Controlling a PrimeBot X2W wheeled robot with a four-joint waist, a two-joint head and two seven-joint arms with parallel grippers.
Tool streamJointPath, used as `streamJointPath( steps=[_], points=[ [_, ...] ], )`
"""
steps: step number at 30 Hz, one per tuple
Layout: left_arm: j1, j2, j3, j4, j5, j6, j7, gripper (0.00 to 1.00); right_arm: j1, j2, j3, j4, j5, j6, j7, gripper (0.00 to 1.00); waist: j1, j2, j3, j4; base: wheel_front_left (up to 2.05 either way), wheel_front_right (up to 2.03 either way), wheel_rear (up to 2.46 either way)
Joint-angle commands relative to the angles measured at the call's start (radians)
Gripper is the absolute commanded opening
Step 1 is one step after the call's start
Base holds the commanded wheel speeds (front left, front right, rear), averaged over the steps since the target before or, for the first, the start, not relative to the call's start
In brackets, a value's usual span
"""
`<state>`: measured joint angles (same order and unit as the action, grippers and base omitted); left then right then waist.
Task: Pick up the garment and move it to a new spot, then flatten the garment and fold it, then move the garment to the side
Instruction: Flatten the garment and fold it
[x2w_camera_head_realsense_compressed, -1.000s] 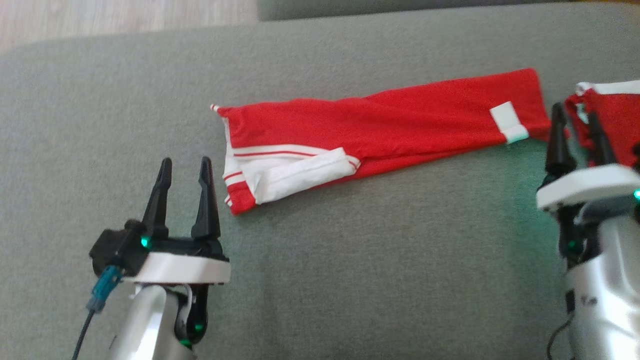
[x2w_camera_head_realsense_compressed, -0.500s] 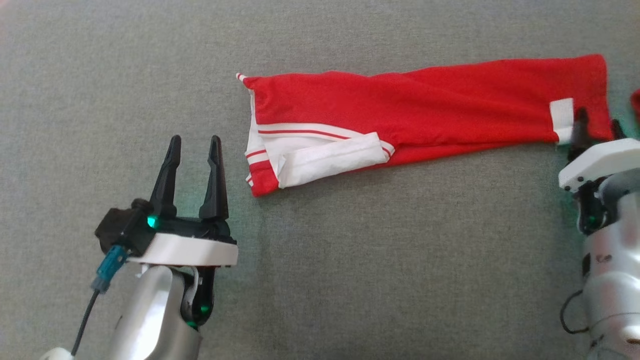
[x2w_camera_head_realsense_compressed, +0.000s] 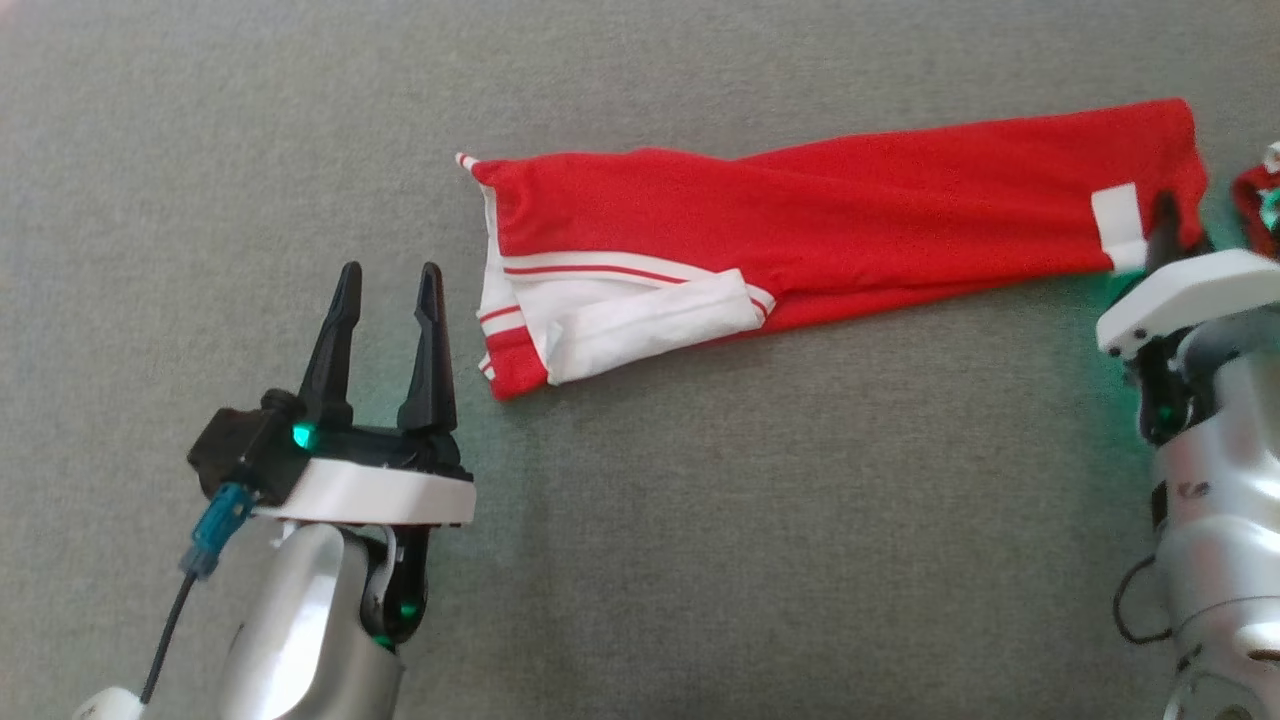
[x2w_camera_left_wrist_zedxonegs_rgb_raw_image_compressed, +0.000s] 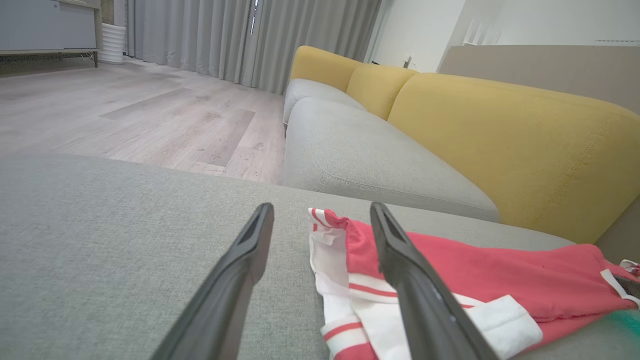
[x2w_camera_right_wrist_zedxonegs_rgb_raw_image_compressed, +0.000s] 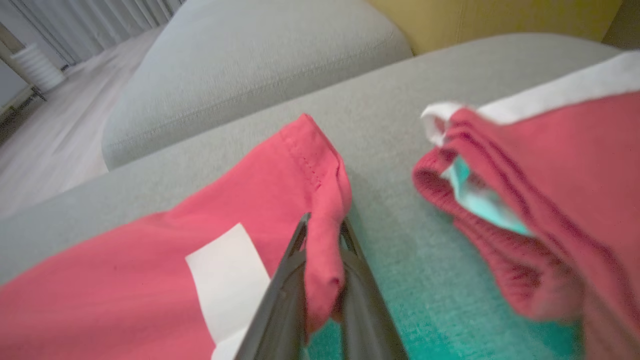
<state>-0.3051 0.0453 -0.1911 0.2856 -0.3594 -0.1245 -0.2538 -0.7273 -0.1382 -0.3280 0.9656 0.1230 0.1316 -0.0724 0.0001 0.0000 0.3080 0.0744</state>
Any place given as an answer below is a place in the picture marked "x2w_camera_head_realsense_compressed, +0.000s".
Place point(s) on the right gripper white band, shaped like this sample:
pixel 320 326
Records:
pixel 1190 290

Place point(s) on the red basketball jersey white sleeves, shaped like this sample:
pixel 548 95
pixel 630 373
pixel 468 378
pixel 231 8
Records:
pixel 800 220

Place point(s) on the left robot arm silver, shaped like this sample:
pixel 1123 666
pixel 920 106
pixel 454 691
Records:
pixel 290 630

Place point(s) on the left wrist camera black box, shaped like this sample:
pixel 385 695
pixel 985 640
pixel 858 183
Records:
pixel 235 450

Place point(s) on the red shorts white lining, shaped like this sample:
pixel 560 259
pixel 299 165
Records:
pixel 1252 215

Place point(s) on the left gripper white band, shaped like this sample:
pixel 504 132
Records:
pixel 380 495

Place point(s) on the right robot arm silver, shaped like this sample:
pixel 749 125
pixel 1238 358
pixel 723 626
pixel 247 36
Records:
pixel 1220 500

